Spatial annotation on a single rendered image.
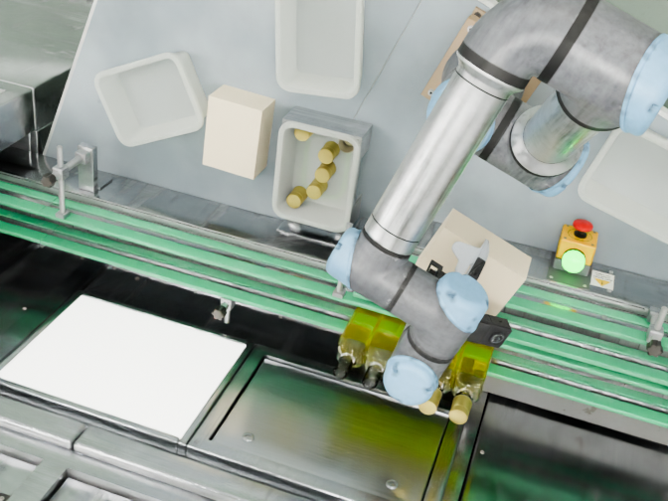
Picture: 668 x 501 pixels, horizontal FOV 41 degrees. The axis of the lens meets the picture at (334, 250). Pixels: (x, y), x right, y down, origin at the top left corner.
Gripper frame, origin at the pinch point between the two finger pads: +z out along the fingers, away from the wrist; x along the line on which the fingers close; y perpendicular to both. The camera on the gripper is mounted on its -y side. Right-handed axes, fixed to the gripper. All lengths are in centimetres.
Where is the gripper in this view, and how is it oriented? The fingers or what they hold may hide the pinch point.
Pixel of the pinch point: (468, 271)
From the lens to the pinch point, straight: 153.8
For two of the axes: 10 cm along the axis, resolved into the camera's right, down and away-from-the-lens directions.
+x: -4.4, 7.0, 5.6
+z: 3.2, -4.7, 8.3
